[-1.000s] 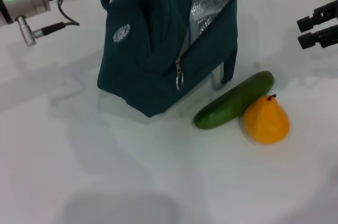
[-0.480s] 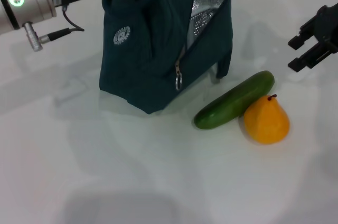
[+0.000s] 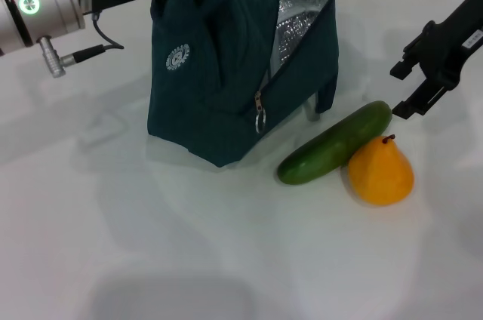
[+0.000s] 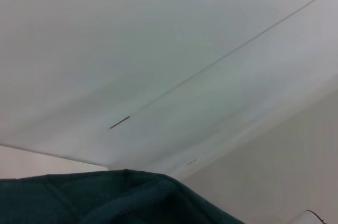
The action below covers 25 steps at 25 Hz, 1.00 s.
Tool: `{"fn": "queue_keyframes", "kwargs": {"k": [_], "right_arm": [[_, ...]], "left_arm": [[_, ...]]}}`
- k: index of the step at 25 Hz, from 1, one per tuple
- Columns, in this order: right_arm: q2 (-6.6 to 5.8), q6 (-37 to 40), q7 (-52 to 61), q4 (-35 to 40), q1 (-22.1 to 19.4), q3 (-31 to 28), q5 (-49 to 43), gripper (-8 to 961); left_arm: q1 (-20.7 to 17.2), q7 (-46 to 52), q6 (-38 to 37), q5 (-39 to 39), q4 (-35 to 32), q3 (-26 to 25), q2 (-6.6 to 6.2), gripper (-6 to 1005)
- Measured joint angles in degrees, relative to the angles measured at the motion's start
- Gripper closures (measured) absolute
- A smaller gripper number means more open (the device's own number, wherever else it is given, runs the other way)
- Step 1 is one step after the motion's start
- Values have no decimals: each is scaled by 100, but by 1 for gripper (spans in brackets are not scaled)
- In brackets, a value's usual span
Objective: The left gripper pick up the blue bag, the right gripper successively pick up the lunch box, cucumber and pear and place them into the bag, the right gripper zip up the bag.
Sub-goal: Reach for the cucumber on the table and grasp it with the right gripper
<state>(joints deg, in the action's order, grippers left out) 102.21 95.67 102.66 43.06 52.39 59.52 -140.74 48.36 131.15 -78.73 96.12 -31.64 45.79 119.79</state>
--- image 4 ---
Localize dark teal fabric lunch bag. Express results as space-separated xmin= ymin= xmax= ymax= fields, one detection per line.
xmin=0 ymin=169 xmax=246 ymax=224

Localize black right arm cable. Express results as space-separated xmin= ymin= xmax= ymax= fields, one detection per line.
xmin=305 ymin=209 xmax=327 ymax=222

